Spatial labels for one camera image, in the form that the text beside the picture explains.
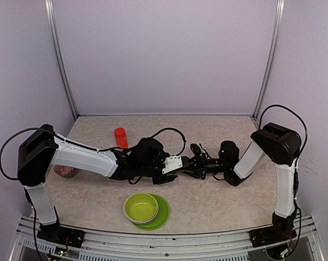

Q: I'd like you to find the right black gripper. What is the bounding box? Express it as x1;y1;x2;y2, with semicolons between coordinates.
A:
184;153;229;179

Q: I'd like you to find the red pill bottle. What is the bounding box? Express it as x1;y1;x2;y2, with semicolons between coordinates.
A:
113;127;129;148

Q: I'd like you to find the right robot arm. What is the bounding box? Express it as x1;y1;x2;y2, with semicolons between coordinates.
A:
180;122;307;241

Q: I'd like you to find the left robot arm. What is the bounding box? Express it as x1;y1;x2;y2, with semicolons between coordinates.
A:
5;124;183;242

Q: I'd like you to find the green plate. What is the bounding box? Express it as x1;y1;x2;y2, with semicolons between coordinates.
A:
134;194;170;231

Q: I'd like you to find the green bowl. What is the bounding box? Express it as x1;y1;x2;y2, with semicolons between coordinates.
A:
123;193;159;225

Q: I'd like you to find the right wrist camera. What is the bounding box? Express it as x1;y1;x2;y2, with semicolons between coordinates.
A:
190;143;202;157

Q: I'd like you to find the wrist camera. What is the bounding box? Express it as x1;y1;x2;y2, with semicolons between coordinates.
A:
190;143;202;157
162;156;183;174

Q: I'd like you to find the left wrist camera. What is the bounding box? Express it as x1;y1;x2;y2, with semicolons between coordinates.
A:
162;156;183;174

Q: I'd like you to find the right camera cable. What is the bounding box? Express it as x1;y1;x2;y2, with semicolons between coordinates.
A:
199;145;216;161

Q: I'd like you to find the camera cable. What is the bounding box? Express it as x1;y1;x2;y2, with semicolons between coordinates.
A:
199;145;216;161
150;127;187;156

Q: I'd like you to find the left camera cable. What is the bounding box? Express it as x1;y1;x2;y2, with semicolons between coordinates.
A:
150;127;187;156

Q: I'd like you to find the front aluminium rail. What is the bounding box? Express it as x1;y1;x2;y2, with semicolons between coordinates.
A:
5;215;328;260

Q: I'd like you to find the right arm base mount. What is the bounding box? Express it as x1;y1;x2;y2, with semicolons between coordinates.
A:
249;210;297;247

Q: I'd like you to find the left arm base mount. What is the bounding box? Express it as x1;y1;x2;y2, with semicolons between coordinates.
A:
37;207;85;248

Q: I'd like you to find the left aluminium frame post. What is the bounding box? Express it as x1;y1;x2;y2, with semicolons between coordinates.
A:
45;0;79;121

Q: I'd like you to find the aluminium frame post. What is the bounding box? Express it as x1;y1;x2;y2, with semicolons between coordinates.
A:
45;0;79;121
253;0;285;121

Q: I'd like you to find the right aluminium frame post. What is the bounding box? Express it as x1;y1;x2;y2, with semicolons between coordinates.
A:
253;0;285;121

